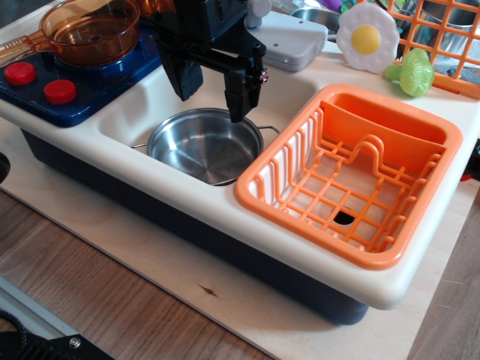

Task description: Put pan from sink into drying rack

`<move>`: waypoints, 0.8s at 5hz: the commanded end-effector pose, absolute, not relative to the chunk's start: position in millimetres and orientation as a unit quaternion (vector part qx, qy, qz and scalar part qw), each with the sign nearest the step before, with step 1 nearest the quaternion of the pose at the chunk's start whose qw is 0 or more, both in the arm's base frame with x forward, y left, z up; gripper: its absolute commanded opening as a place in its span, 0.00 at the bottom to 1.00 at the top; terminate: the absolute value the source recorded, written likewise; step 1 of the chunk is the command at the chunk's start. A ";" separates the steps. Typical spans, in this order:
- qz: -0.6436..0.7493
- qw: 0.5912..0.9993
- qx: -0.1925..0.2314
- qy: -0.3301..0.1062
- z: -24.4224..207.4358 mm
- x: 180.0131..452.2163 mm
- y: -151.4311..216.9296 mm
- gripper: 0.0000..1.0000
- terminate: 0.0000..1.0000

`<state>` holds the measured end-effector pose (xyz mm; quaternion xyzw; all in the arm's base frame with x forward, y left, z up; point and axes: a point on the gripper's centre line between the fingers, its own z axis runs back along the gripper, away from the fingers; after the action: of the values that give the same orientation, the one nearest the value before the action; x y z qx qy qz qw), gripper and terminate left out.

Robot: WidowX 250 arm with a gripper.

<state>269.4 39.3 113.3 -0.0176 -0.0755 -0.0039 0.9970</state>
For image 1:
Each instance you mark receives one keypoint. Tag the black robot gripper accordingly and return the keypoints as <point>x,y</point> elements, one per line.
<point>212,34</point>

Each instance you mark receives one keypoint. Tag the stainless steel pan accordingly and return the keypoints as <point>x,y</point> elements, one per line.
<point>204,143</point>

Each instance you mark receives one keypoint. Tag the orange plastic drying rack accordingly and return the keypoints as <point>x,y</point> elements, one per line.
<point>353,173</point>

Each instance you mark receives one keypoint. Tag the cream toy kitchen sink unit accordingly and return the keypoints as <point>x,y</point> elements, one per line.
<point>106,142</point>

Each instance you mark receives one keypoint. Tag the grey toy faucet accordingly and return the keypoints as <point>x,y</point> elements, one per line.
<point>291,43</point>

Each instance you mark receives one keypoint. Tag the steel bowl in background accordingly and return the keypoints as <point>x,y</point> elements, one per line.
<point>322,16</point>

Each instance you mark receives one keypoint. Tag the transparent orange saucepan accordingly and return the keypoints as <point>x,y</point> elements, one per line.
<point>80,34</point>

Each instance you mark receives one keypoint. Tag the purple toy eggplant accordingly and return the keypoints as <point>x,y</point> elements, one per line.
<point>333,5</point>

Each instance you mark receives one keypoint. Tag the blue toy stove top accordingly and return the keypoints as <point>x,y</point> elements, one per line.
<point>96,86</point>

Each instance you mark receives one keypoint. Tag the red stove knob right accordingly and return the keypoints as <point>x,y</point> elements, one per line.
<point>60,91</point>

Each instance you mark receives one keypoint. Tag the red stove knob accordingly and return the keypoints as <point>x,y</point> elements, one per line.
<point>20,73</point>
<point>60,91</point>

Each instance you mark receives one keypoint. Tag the toy fried egg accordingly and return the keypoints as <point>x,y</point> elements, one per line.
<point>368,38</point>

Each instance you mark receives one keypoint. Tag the red stove knob left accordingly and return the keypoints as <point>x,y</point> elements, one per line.
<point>20,73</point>

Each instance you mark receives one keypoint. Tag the green toy broccoli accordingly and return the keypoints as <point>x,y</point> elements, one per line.
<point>415,75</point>

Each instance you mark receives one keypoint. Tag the orange grid basket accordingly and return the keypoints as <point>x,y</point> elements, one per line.
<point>447,31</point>

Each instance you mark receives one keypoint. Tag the black metal bracket with screw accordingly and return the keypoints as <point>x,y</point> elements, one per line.
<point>22,344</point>

